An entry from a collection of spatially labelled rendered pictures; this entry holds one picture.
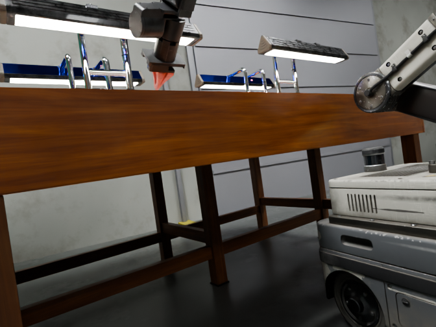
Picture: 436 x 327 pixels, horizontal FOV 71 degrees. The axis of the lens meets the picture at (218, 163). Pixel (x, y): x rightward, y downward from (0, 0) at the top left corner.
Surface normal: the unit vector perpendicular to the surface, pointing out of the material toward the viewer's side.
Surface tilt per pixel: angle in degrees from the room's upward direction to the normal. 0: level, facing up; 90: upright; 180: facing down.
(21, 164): 90
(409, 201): 90
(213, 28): 90
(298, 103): 90
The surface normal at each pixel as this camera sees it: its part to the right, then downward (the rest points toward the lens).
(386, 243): -0.88, 0.13
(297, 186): 0.45, -0.05
